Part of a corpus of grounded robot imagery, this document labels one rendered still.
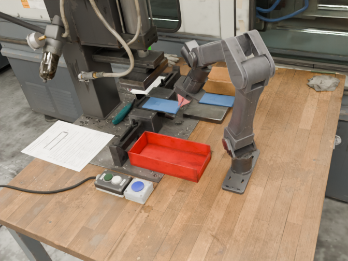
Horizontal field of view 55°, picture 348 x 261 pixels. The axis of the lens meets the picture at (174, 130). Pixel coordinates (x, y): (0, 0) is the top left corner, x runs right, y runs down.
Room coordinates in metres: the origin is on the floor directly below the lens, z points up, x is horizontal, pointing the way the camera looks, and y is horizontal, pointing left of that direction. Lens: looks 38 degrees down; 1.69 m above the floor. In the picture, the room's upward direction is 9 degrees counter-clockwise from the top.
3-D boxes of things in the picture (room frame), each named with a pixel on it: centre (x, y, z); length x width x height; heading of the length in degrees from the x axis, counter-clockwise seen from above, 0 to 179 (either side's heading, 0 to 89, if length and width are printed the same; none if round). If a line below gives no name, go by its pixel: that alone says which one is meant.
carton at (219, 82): (1.24, -0.26, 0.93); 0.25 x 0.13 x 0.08; 59
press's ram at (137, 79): (1.12, 0.13, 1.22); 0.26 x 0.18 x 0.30; 59
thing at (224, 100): (1.13, -0.20, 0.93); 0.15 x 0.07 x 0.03; 62
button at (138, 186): (0.72, 0.14, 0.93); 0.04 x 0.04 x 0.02
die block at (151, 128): (1.09, 0.06, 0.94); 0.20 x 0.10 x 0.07; 149
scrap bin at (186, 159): (0.84, 0.03, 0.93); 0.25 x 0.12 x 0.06; 59
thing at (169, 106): (1.05, 0.02, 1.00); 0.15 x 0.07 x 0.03; 59
